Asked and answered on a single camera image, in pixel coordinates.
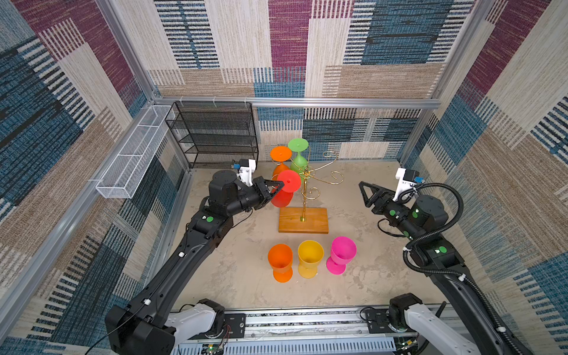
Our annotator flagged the red wine glass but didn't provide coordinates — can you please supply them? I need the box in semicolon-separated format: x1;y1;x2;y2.
271;170;302;208

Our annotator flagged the green wine glass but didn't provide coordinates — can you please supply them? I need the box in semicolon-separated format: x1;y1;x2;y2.
288;138;309;177

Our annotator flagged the orange wine glass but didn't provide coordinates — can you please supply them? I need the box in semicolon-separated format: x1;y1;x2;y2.
270;146;292;180
268;244;293;283

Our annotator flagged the white wire mesh basket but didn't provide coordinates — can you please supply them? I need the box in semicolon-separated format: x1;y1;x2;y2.
96;105;171;199

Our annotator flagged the black wire mesh shelf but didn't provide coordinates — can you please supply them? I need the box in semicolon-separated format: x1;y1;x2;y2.
165;101;259;169

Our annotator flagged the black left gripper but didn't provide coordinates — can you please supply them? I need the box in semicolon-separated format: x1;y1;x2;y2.
225;179;283;220

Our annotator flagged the black corrugated cable conduit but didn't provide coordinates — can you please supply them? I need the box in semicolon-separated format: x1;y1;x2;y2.
401;183;525;355

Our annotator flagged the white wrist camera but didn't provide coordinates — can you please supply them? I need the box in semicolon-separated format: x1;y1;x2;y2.
392;168;425;202
232;159;257;186

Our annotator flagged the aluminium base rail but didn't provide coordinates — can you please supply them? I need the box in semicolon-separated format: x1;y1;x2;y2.
168;303;493;343

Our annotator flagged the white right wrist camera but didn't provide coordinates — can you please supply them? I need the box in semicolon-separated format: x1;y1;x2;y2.
392;168;425;202

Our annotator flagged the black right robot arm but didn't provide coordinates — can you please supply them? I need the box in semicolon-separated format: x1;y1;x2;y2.
359;181;531;354

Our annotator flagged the white slotted cable duct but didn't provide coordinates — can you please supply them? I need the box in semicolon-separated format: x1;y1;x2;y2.
172;337;396;354

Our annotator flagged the wooden rack base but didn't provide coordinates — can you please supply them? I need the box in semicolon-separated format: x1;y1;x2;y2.
278;207;329;235

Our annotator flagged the gold wire glass rack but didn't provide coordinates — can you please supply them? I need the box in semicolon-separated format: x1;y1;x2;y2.
300;146;345;209

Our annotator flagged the yellow wine glass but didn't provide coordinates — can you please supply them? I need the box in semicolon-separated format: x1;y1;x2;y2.
298;240;325;279

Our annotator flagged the pink wine glass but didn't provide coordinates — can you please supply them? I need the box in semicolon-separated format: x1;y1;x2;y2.
326;236;357;275

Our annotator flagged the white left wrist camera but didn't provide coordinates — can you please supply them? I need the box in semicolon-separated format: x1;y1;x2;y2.
232;159;257;186

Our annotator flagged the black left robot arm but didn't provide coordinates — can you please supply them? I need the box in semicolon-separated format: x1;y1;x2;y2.
105;170;284;354

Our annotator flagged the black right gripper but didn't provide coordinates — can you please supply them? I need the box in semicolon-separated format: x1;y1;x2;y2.
358;181;421;241

